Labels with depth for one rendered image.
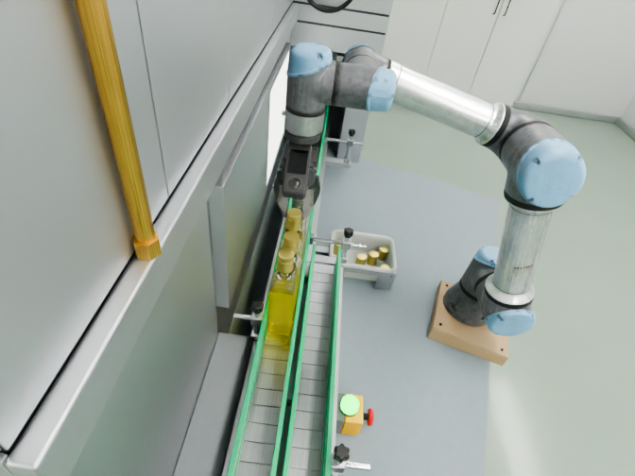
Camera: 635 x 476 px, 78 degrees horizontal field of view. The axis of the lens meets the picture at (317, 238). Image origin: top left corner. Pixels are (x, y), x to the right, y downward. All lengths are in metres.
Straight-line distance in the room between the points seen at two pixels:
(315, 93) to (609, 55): 5.26
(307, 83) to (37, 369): 0.56
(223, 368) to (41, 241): 0.69
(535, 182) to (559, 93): 4.98
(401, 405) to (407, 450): 0.11
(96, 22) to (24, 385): 0.27
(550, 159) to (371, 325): 0.69
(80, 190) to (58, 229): 0.04
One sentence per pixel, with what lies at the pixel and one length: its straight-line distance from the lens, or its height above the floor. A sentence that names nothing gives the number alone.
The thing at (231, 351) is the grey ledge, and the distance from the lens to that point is 1.00.
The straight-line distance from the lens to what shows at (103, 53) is 0.37.
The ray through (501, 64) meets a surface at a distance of 4.92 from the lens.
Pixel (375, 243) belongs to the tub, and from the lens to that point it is 1.42.
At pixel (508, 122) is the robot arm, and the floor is 1.41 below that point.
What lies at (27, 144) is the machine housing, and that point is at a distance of 0.33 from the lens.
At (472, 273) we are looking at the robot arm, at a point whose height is 0.96.
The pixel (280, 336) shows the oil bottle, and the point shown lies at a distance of 0.99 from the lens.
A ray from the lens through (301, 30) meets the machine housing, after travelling 1.77.
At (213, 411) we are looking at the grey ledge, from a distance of 0.94.
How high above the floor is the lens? 1.73
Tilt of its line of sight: 41 degrees down
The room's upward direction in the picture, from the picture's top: 9 degrees clockwise
